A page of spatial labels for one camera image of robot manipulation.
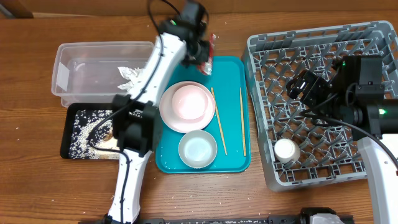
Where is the red snack wrapper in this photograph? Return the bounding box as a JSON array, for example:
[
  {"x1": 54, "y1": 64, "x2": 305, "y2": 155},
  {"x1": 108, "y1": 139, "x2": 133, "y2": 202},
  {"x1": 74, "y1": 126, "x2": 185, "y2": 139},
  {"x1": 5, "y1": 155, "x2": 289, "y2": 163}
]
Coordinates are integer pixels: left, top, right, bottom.
[{"x1": 197, "y1": 33, "x2": 217, "y2": 76}]

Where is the wooden chopstick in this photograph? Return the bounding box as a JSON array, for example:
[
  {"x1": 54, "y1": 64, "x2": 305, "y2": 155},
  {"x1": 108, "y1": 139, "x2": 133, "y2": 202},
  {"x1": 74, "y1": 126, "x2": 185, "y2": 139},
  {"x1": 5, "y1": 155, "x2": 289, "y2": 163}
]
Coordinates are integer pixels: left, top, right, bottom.
[
  {"x1": 239, "y1": 88, "x2": 246, "y2": 157},
  {"x1": 211, "y1": 87, "x2": 228, "y2": 156}
]

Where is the white paper cup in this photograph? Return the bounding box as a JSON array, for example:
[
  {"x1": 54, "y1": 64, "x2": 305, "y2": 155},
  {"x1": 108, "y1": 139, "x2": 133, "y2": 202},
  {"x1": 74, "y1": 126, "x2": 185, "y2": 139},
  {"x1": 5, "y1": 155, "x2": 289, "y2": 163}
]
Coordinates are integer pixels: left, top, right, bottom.
[{"x1": 274, "y1": 139, "x2": 300, "y2": 164}]

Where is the white tissue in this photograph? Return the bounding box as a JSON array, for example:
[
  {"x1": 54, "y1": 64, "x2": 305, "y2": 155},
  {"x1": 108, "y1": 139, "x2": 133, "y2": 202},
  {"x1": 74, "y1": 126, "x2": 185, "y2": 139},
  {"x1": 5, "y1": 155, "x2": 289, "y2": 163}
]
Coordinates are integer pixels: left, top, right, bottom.
[{"x1": 118, "y1": 67, "x2": 144, "y2": 91}]

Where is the grey bowl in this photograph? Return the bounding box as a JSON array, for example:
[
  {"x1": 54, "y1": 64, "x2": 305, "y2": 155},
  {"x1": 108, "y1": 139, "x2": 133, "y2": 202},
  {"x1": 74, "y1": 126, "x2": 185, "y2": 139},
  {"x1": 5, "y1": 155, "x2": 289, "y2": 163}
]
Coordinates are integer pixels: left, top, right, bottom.
[{"x1": 178, "y1": 130, "x2": 218, "y2": 169}]

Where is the rice and food waste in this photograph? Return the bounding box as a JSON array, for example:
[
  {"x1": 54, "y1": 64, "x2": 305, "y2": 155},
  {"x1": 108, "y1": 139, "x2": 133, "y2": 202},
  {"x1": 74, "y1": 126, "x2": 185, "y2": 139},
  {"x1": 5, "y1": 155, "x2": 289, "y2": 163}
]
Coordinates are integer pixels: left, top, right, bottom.
[{"x1": 68, "y1": 110, "x2": 119, "y2": 160}]

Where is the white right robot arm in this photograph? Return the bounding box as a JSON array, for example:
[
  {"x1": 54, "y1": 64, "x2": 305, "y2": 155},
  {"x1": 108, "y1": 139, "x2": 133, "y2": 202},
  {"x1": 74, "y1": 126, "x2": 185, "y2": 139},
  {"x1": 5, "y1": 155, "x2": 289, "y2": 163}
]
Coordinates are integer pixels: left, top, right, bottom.
[{"x1": 286, "y1": 55, "x2": 397, "y2": 223}]

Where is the teal plastic tray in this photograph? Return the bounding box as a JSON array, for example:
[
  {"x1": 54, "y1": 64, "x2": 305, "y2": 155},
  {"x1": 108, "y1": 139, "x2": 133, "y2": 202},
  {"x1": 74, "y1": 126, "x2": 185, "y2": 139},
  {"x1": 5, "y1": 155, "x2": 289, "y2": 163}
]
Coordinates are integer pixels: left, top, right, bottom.
[{"x1": 155, "y1": 56, "x2": 251, "y2": 174}]

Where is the pink plate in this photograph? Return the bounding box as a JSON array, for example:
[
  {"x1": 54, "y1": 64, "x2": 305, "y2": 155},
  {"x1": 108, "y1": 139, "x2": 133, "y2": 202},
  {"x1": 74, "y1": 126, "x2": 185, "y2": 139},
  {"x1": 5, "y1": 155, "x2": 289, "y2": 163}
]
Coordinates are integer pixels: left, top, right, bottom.
[{"x1": 159, "y1": 81, "x2": 215, "y2": 133}]

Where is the grey plastic dish rack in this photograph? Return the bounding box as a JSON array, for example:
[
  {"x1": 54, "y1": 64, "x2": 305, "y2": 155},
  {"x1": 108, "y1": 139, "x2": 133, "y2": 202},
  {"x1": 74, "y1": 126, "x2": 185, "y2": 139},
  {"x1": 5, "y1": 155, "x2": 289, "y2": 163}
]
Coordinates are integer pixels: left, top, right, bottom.
[{"x1": 241, "y1": 21, "x2": 398, "y2": 192}]

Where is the clear plastic bin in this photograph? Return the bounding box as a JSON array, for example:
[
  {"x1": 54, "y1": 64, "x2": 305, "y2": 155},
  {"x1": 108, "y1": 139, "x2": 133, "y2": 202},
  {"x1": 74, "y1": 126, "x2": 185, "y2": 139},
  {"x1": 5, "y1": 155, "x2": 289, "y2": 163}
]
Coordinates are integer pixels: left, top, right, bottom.
[{"x1": 51, "y1": 41, "x2": 154, "y2": 107}]

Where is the black plastic tray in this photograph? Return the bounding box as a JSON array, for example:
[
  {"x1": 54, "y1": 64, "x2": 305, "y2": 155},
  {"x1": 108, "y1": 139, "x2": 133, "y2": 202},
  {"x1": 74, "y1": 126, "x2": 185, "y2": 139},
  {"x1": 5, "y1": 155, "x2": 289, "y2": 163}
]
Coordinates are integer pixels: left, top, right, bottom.
[{"x1": 60, "y1": 103, "x2": 111, "y2": 159}]

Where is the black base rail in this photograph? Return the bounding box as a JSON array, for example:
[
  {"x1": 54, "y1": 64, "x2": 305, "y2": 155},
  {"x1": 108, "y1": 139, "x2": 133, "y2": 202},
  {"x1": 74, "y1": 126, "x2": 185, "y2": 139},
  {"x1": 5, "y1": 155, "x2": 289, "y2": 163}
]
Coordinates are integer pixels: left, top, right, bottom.
[{"x1": 77, "y1": 207, "x2": 355, "y2": 224}]

